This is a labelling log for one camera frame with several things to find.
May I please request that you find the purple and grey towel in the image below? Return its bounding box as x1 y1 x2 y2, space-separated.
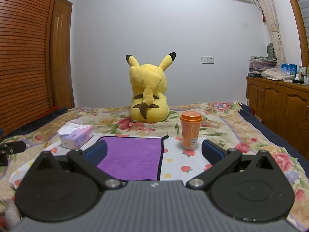
97 136 168 181

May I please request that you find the pink tissue box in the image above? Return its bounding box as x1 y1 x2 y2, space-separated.
57 122 94 150

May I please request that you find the orange lidded plastic cup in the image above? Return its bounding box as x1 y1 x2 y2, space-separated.
180 111 202 150

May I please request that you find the dark blue mattress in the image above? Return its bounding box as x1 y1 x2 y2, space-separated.
239 103 309 177

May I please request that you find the wooden sideboard cabinet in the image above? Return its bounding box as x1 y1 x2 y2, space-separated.
246 77 308 159

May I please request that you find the yellow Pikachu plush toy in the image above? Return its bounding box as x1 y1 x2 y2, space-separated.
126 52 176 123

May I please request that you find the wooden door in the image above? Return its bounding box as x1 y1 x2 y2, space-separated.
50 0 75 108

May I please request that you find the stack of folded clothes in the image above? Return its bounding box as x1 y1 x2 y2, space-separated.
249 55 277 73

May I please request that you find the blue gift bag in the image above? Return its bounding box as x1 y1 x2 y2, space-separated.
281 63 297 75

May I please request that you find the green hand fan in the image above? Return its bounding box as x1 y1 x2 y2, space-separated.
267 43 277 59

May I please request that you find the wooden louvered wardrobe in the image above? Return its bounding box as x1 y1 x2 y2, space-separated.
1 0 55 136

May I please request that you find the beige patterned curtain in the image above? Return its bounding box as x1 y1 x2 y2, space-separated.
258 0 286 67

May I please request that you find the white wall switch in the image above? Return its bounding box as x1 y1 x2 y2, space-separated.
201 56 214 64

